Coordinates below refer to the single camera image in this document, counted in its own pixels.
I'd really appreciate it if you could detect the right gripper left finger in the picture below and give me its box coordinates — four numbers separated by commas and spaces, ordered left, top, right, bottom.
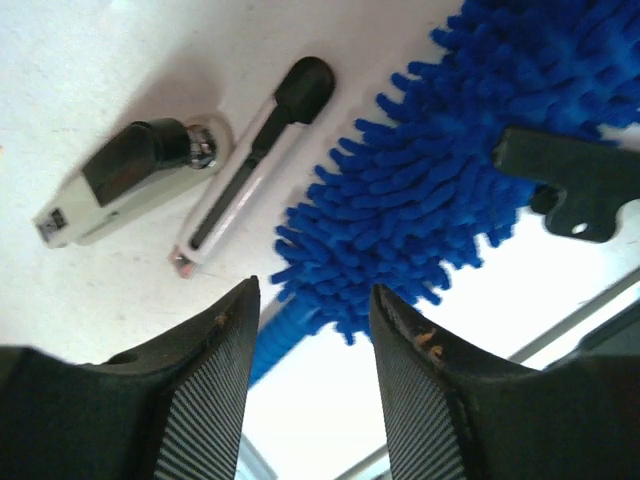
1, 277, 260, 479

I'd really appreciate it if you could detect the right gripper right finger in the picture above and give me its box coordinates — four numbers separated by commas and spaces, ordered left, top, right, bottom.
369, 285, 639, 479

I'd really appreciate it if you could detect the blue microfiber duster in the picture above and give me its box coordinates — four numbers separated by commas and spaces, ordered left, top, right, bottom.
250, 1, 639, 383

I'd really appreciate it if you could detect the black binder clip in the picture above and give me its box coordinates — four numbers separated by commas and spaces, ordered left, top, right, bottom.
492, 126, 639, 243

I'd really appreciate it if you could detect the beige black stapler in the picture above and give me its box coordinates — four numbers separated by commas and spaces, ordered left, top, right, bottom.
33, 114, 234, 249

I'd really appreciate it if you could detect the white box cutter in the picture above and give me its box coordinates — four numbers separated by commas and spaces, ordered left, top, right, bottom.
170, 56, 336, 278

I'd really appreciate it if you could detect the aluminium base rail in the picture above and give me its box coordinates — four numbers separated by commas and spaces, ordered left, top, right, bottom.
243, 270, 639, 479

